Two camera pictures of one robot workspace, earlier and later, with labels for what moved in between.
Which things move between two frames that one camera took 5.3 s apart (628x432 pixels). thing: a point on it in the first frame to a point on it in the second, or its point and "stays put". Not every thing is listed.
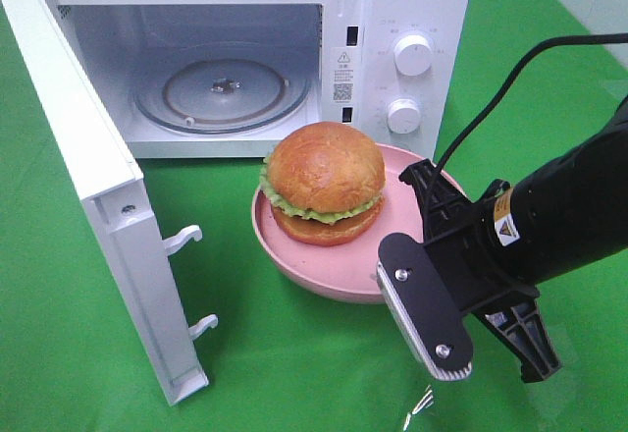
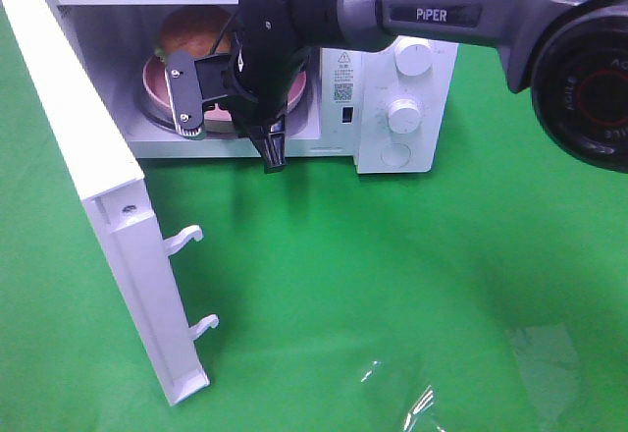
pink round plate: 349,269 to 156,95
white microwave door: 116,201 stays put
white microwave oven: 214,59 stays put
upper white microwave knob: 413,54 stays put
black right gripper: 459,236 to 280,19
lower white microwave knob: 403,116 stays put
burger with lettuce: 324,184 to 194,28
